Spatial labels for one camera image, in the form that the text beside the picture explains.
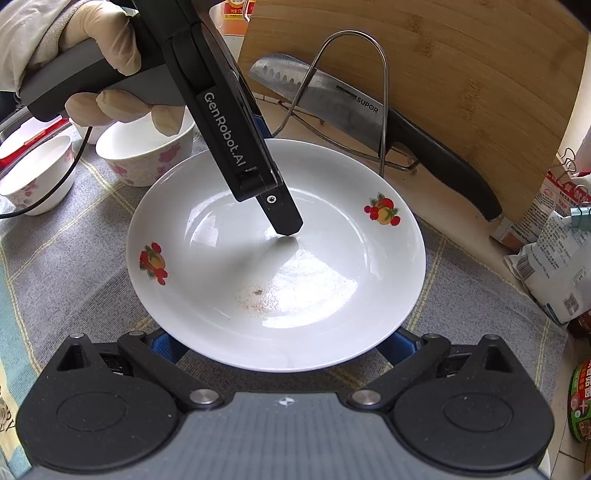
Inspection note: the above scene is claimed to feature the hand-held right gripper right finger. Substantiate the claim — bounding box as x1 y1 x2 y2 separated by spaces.
346 328 522 411

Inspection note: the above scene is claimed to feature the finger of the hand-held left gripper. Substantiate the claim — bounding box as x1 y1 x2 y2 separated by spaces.
256 185 304 237

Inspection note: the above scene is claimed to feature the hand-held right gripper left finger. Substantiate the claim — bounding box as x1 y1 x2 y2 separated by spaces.
54 329 227 412

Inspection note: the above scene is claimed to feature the white fruit print plate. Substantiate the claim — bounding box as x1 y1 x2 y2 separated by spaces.
126 137 426 372

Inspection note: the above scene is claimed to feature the white floral bowl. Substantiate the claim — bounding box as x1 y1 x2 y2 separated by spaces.
95 111 197 188
0 135 77 216
74 122 110 145

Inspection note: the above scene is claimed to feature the person's left forearm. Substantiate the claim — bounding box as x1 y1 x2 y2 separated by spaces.
0 0 89 95

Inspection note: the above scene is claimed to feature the person's left hand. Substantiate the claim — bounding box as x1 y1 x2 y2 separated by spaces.
60 0 195 136

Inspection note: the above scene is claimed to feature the blue grey checked towel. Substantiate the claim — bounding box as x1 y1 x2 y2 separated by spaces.
0 134 568 480

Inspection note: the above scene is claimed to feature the orange cooking wine bottle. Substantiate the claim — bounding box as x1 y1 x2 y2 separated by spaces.
221 0 259 38

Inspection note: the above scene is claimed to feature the white paper bag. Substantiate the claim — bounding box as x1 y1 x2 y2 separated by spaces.
503 210 591 326

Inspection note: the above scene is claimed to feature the green lidded tub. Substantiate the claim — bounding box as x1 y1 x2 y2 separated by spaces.
568 357 591 445

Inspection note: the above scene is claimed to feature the red and white drain basket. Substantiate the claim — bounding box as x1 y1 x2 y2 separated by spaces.
0 115 70 155

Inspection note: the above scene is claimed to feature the red and white carton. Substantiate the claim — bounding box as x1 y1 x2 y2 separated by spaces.
489 148 591 252

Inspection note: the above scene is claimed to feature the bamboo cutting board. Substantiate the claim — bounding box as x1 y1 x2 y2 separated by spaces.
238 0 587 223

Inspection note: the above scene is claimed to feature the black binder clip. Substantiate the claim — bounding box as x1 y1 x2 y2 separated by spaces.
555 147 581 177

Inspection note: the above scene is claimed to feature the steel kitchen knife black handle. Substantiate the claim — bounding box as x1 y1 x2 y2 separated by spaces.
249 54 503 221

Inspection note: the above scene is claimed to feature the black cable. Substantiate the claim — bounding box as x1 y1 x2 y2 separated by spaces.
0 129 90 219

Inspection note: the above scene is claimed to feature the metal wire rack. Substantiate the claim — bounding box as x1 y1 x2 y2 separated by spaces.
270 30 421 178

